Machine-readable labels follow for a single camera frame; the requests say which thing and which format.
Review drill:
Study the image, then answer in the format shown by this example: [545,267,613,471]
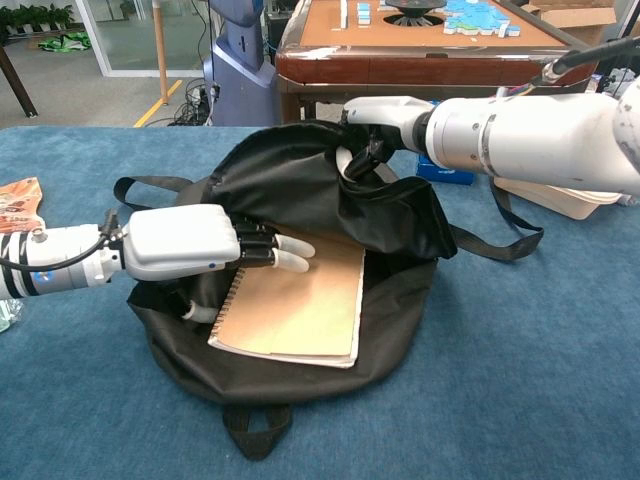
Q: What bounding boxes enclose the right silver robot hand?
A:
[335,95,436,182]

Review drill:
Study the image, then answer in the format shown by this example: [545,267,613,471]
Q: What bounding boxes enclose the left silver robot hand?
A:
[122,203,317,322]

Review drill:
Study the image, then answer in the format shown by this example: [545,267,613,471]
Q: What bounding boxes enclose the black fabric backpack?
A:
[113,120,545,462]

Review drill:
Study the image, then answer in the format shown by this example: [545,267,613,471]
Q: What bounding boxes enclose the brown spiral notebook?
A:
[207,227,367,370]

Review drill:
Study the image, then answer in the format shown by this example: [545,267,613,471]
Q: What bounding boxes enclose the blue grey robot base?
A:
[202,0,281,127]

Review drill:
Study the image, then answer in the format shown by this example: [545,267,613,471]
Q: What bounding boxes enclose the brown mahjong table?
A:
[274,0,601,125]

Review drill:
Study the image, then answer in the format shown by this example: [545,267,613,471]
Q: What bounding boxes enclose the blue cookie box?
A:
[415,153,476,187]

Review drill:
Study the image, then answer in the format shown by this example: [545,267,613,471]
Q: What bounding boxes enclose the orange spouted sauce pouch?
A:
[0,175,44,235]

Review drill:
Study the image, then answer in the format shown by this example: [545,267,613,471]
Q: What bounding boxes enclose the beige plastic tray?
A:
[492,175,624,221]

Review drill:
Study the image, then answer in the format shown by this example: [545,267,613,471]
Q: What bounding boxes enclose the brown cardboard box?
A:
[522,0,619,46]

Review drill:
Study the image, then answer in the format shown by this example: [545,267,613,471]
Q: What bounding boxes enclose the blue felt table cover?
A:
[0,125,640,480]

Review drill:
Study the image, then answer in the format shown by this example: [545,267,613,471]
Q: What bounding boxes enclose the green potted plants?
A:
[0,3,76,36]

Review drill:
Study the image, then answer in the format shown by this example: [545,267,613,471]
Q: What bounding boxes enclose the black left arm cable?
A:
[0,208,122,274]

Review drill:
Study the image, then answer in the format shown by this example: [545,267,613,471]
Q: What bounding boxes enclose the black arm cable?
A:
[0,208,122,274]
[529,34,640,87]

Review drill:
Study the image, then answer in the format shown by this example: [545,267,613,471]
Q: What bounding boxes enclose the black floor cable bundle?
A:
[169,79,216,126]

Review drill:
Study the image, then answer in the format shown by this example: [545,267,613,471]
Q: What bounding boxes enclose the wooden post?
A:
[152,0,171,106]

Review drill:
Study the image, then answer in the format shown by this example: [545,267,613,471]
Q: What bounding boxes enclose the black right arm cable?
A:
[529,34,640,87]

